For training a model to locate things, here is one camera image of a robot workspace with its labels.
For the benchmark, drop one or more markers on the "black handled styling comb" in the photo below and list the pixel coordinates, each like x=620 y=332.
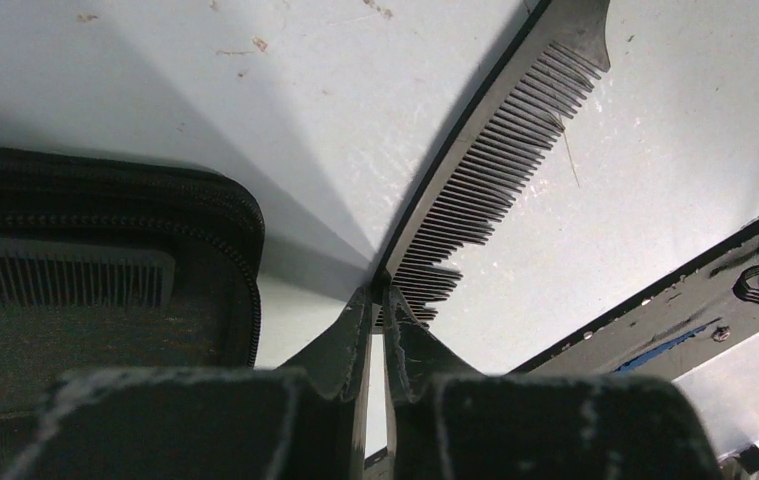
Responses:
x=514 y=118

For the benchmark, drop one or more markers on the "black zippered tool case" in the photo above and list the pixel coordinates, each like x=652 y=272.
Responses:
x=211 y=225

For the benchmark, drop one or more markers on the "black straight barber comb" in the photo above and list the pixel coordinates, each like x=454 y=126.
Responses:
x=47 y=274

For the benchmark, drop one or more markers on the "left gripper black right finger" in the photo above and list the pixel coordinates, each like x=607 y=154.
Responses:
x=416 y=366

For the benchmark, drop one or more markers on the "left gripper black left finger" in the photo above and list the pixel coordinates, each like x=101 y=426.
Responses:
x=329 y=436

